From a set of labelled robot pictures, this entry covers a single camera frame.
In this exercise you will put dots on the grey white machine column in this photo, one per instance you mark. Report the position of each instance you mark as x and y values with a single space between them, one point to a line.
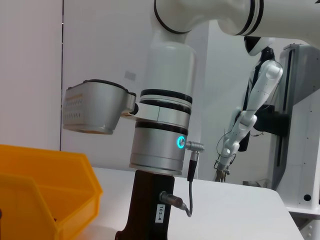
300 125

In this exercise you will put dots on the yellow plastic bin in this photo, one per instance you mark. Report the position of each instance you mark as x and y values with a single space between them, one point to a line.
50 190

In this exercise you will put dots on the small grey wall plate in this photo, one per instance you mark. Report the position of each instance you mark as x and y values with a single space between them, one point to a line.
130 75

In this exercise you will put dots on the white humanoid robot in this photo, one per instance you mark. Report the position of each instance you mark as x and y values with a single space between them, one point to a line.
260 92

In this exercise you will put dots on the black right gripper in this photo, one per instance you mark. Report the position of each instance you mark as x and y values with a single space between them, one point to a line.
147 207

